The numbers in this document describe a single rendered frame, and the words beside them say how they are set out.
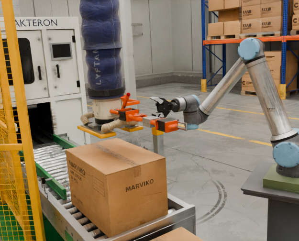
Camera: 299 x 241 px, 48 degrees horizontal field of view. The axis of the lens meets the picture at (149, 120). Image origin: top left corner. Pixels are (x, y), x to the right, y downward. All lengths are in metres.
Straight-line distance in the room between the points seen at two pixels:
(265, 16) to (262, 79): 7.70
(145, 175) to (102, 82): 0.60
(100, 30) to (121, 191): 0.90
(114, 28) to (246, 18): 8.10
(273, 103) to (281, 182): 0.47
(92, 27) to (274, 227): 1.62
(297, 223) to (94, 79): 1.47
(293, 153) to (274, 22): 7.66
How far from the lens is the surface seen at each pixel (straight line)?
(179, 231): 2.05
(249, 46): 1.93
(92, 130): 2.04
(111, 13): 1.98
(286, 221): 2.27
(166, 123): 1.54
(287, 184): 2.08
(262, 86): 1.93
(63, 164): 3.28
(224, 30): 10.43
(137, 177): 1.93
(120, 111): 1.86
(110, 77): 1.98
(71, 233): 2.17
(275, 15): 9.45
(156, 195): 2.05
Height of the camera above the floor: 1.62
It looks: 13 degrees down
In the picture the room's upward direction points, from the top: 3 degrees counter-clockwise
